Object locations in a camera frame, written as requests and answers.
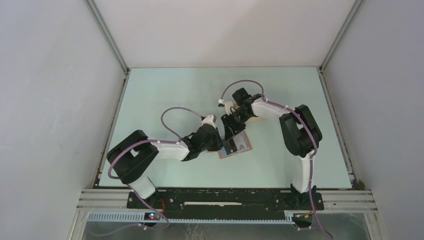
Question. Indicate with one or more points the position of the black credit card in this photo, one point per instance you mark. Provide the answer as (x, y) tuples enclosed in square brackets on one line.
[(230, 146)]

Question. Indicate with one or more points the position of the white slotted cable duct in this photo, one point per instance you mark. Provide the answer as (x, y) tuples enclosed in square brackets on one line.
[(143, 217)]

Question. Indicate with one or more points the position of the beige oval tray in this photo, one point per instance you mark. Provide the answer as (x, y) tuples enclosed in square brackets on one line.
[(256, 118)]

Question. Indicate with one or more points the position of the orange leather card holder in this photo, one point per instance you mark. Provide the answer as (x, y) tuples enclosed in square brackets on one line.
[(243, 145)]

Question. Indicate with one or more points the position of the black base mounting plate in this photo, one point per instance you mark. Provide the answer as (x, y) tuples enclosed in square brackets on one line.
[(257, 203)]

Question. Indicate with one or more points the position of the aluminium frame rail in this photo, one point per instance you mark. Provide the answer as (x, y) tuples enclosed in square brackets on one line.
[(334, 201)]

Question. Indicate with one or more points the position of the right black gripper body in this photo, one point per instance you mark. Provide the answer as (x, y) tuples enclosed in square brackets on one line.
[(237, 119)]

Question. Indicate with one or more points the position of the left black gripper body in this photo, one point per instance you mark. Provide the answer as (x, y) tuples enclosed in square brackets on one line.
[(212, 146)]

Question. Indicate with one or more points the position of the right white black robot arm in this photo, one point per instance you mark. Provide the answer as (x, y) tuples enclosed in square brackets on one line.
[(301, 134)]

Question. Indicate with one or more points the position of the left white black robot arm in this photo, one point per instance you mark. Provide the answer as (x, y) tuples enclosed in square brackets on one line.
[(132, 156)]

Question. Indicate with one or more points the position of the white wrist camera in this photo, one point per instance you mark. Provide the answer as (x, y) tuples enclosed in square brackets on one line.
[(227, 105), (210, 120)]

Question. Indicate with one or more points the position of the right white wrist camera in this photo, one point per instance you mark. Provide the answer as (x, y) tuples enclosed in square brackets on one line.
[(227, 105)]

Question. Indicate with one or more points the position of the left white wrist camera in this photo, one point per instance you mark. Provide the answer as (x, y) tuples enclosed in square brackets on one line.
[(210, 120)]

